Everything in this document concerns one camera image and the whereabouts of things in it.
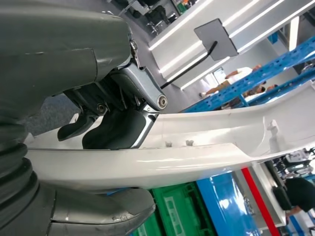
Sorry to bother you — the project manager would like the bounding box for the blue metal shelf rack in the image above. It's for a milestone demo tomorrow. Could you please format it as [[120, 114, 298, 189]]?
[[182, 35, 315, 236]]

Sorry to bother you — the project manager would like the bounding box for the black office chair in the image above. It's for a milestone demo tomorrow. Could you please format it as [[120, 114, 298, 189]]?
[[144, 4, 170, 36]]

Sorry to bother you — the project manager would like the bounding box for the black pole floor stand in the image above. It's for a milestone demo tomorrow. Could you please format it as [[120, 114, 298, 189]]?
[[159, 18, 239, 90]]

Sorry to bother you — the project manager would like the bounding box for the green plastic crate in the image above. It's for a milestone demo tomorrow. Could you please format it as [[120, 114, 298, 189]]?
[[133, 182, 217, 236]]

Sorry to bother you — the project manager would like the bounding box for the person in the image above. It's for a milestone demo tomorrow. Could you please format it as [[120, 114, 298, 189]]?
[[200, 65, 263, 98], [273, 177, 315, 217]]

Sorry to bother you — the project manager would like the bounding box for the white lit display plinth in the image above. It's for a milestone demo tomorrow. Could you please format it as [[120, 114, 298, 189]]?
[[149, 0, 315, 90]]

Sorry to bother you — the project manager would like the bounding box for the long red barrier belt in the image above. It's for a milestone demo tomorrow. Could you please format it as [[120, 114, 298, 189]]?
[[241, 168, 281, 236]]

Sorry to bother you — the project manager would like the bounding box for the white desk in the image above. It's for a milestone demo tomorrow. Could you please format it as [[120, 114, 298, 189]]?
[[251, 163, 287, 229]]

